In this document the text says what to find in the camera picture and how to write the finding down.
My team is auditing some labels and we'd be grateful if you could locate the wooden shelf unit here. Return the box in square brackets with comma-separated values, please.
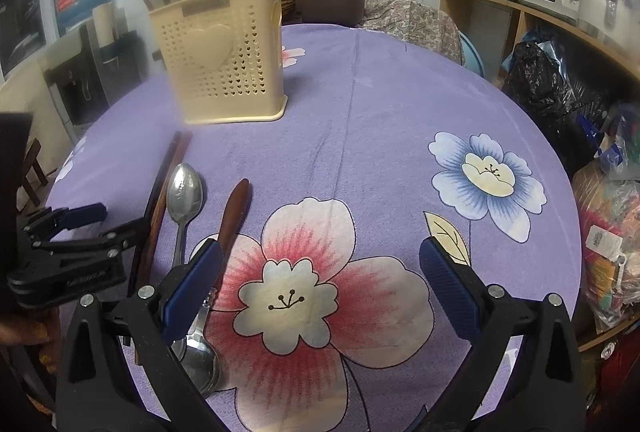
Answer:
[440, 0, 640, 80]

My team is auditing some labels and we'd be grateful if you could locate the grey water dispenser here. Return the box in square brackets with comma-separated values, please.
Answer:
[42, 26, 147, 129]

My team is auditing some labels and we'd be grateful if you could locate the patterned cloth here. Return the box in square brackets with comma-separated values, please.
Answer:
[360, 0, 461, 63]

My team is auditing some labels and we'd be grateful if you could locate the black plastic bag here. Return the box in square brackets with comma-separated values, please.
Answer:
[502, 29, 609, 163]

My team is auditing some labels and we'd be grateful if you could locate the sliding window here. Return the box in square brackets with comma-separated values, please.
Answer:
[0, 0, 57, 80]

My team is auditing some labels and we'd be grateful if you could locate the colourful plastic bag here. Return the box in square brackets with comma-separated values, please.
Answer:
[572, 102, 640, 329]

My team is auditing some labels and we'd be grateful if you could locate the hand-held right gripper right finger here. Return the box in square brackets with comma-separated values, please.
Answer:
[419, 237, 586, 432]

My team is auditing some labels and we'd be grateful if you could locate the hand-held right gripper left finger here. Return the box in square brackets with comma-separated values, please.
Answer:
[55, 239, 225, 432]

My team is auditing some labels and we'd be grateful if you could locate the blue plastic chair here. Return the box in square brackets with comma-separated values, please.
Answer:
[457, 32, 485, 78]

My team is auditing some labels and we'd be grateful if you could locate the person's left hand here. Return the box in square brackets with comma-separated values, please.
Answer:
[0, 307, 58, 370]

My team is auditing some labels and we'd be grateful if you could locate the small wooden stool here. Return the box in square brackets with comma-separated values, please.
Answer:
[20, 139, 51, 209]

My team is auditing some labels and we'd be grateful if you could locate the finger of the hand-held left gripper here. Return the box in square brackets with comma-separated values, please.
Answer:
[22, 204, 108, 241]
[29, 217, 151, 261]

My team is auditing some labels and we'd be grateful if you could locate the purple floral tablecloth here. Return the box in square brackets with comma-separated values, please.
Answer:
[45, 22, 586, 432]

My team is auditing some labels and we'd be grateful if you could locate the paper cup tube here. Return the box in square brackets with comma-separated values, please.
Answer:
[92, 3, 119, 50]

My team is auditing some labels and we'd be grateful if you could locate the beige perforated cutlery holder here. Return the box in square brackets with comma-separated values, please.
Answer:
[147, 0, 289, 125]

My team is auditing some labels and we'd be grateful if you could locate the wooden-handled metal spoon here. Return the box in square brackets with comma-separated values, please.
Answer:
[172, 178, 251, 399]

